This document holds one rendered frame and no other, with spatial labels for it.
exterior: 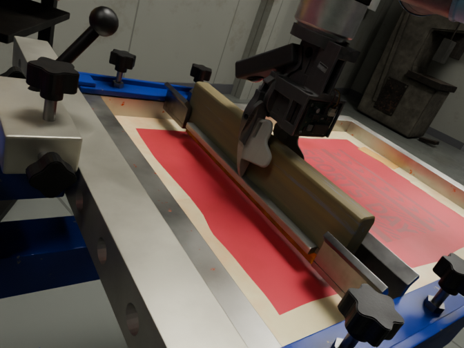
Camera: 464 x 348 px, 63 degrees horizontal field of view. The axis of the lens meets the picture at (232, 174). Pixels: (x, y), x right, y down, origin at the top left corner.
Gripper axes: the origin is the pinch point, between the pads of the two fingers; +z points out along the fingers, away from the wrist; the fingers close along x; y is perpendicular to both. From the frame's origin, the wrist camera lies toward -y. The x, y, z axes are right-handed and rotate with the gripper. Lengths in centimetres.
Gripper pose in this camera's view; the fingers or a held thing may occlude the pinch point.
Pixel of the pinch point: (254, 165)
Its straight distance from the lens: 55.7
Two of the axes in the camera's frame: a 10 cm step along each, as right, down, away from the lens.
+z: -3.2, 8.4, 4.4
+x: 7.9, -0.2, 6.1
